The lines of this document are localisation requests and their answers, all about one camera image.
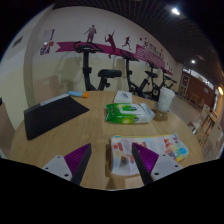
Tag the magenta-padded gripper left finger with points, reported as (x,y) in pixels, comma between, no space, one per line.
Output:
(77,158)

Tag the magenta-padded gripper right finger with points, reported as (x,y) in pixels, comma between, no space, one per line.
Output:
(146,159)

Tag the colourful printed white towel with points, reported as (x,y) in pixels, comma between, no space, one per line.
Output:
(160,144)

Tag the round wooden coaster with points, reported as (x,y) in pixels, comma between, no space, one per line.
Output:
(159,115)

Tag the black desk mat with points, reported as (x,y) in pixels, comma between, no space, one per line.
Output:
(51,116)

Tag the green wet wipes pack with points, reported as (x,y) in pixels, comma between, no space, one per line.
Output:
(128,113)

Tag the white flat bar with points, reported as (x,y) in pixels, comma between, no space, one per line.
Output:
(54,99)

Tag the blue and orange tube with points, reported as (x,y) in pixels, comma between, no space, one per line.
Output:
(78,94)

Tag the white paper cup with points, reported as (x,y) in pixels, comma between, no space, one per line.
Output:
(166,98)

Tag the small white box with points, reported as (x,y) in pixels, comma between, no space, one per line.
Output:
(122,96)

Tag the group of wooden chairs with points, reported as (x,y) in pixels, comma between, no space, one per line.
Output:
(208,126)

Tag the black exercise bike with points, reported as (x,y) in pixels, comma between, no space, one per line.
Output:
(128,71)
(154,86)
(87,66)
(170,81)

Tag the round ceiling light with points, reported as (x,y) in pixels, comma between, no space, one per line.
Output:
(175,11)
(193,61)

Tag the wall notice posters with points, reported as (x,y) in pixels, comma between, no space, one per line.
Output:
(47,41)

